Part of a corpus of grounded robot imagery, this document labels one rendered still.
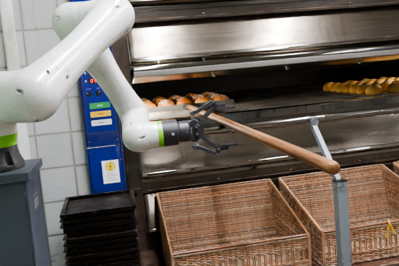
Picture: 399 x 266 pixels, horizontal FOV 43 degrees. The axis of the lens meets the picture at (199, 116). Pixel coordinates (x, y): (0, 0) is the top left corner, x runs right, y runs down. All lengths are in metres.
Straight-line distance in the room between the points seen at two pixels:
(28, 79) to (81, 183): 1.19
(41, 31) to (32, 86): 1.11
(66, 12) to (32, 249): 0.70
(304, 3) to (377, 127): 0.72
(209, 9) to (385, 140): 1.09
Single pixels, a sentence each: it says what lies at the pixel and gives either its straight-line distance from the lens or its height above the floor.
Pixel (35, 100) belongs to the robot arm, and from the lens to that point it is 1.22.
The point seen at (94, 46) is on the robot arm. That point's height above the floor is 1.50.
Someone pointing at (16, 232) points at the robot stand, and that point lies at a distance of 1.36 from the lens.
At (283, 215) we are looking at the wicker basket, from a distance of 2.33.
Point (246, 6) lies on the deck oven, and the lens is 2.42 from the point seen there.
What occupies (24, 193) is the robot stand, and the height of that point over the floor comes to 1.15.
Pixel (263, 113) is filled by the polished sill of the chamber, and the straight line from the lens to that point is 2.43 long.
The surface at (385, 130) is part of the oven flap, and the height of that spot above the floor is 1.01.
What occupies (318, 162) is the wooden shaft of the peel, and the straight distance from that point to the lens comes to 1.14.
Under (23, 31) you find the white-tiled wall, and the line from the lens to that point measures 2.33.
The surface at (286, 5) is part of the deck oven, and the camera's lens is 2.48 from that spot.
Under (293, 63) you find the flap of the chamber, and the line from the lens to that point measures 2.31.
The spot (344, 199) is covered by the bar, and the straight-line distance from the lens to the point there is 1.97.
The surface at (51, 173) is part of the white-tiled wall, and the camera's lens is 2.36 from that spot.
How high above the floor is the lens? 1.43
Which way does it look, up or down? 6 degrees down
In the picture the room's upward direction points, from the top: 5 degrees counter-clockwise
